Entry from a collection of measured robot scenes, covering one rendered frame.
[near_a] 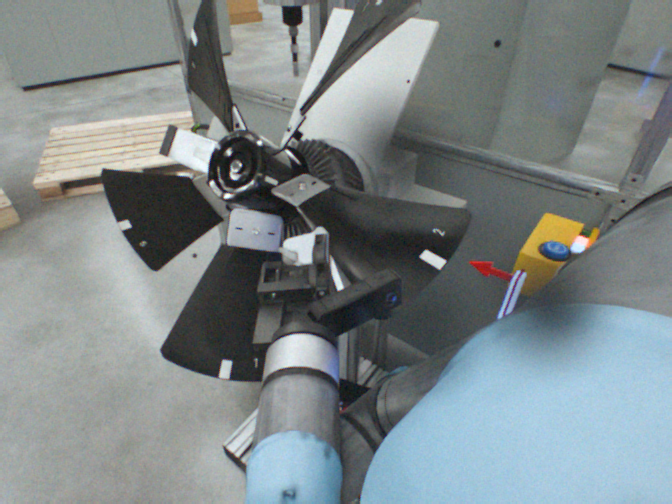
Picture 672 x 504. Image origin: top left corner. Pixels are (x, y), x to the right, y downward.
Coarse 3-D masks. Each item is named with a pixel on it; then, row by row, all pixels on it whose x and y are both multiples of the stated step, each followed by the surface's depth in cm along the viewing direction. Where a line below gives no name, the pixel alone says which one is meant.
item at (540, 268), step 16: (544, 224) 80; (560, 224) 80; (576, 224) 80; (528, 240) 76; (544, 240) 76; (560, 240) 76; (592, 240) 76; (528, 256) 73; (544, 256) 72; (512, 272) 77; (528, 272) 75; (544, 272) 73; (528, 288) 76
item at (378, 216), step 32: (320, 192) 66; (352, 192) 67; (320, 224) 60; (352, 224) 60; (384, 224) 60; (416, 224) 60; (448, 224) 60; (352, 256) 57; (384, 256) 56; (416, 256) 57; (448, 256) 56; (416, 288) 54
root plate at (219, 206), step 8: (200, 176) 74; (200, 184) 75; (200, 192) 76; (208, 192) 76; (208, 200) 77; (216, 200) 77; (216, 208) 78; (224, 208) 78; (232, 208) 77; (240, 208) 77
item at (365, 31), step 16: (384, 0) 61; (400, 0) 58; (416, 0) 55; (352, 16) 72; (368, 16) 63; (384, 16) 58; (400, 16) 56; (352, 32) 66; (368, 32) 60; (384, 32) 56; (352, 48) 61; (368, 48) 57; (336, 64) 63; (352, 64) 59; (320, 80) 67; (336, 80) 60; (320, 96) 62; (304, 112) 64
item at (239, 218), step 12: (240, 216) 69; (252, 216) 70; (264, 216) 71; (276, 216) 72; (252, 228) 70; (264, 228) 71; (276, 228) 72; (228, 240) 69; (240, 240) 70; (252, 240) 71; (264, 240) 71; (276, 240) 72
